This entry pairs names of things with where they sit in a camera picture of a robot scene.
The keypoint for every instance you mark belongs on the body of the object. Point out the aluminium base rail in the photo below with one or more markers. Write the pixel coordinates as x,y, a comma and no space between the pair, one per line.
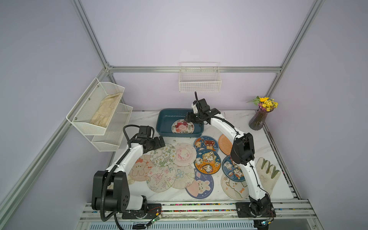
284,209

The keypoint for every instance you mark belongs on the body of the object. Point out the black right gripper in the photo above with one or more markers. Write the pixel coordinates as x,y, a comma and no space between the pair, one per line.
192,116

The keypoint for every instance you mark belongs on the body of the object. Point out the cream pink bow coaster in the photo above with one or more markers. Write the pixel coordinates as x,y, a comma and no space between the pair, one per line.
160,179

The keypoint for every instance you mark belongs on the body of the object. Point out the white green glove on table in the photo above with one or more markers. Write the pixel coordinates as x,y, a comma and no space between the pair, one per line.
268,174

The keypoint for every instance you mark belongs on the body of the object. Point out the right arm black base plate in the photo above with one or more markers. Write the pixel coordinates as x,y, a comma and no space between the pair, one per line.
253,210

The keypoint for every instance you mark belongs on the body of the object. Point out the plain orange coaster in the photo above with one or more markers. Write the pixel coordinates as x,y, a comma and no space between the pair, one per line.
225,145

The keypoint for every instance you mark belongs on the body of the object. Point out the blue denim bear coaster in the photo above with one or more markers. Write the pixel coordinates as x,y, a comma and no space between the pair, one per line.
206,143

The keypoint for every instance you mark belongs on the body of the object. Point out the pink rainbow circle coaster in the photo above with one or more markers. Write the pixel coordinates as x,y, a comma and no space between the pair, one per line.
185,154

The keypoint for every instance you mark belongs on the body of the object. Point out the white wire wall basket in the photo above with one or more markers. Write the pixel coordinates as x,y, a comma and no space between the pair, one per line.
203,77

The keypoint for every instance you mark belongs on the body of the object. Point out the upper white mesh shelf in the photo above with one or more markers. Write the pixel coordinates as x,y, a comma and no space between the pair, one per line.
82,113

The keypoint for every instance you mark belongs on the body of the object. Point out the teal plastic storage box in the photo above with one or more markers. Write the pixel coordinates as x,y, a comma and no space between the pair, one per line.
168,116

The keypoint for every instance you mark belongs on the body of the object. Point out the yellow flower bouquet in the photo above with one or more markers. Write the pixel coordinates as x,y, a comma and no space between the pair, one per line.
265,103

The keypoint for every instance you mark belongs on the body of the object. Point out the lower white mesh shelf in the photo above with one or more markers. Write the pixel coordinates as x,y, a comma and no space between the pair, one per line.
113,136

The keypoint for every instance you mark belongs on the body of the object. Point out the teal orange cats coaster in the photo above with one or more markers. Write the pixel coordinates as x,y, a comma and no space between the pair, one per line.
207,161

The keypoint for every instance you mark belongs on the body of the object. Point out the cream dog bone coaster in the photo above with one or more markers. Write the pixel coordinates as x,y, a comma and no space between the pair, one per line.
233,189

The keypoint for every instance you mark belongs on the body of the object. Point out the purple pink bunny coaster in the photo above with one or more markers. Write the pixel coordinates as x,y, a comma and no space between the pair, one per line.
202,186

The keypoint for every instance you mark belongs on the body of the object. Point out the white mesh shelf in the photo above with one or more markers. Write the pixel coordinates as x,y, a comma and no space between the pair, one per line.
113,136
82,113

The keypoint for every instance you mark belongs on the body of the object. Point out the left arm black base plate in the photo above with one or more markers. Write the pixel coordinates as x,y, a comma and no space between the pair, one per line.
148,211

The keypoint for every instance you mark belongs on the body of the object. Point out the cream glove in shelf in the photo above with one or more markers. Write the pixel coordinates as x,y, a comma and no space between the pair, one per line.
105,110

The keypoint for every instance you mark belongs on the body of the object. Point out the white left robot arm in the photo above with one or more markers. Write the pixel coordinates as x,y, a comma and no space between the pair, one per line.
110,190

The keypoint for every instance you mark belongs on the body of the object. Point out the rose flower coaster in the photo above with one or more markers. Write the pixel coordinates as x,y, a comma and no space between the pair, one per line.
182,127

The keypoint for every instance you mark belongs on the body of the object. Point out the teal red cartoon coaster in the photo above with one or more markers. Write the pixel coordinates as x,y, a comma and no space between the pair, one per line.
232,170

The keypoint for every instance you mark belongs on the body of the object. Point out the green white floral coaster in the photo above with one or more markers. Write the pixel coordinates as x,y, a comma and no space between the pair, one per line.
164,156

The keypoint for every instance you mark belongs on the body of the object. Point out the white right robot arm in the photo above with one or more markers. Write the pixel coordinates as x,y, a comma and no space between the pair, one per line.
243,153

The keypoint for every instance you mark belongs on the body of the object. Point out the ribbed glass vase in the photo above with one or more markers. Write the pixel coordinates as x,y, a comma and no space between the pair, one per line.
258,120

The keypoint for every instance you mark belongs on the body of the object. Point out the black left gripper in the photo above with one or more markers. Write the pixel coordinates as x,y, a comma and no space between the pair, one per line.
157,145

